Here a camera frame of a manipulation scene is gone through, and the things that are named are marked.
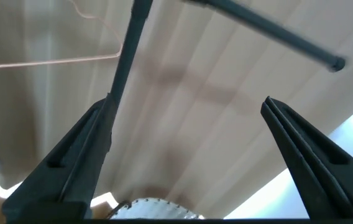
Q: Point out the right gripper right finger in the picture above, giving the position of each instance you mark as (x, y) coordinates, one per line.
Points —
(319, 186)

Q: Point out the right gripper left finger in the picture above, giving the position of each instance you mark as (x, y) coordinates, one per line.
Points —
(33, 193)

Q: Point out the pink clothes hanger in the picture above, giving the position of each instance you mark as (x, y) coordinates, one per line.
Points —
(55, 60)

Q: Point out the white laundry basket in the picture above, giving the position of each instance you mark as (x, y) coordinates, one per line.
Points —
(154, 210)

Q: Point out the black clothes rack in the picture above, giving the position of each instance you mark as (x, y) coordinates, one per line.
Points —
(133, 40)

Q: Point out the beige curtain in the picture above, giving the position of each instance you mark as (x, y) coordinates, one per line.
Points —
(195, 124)

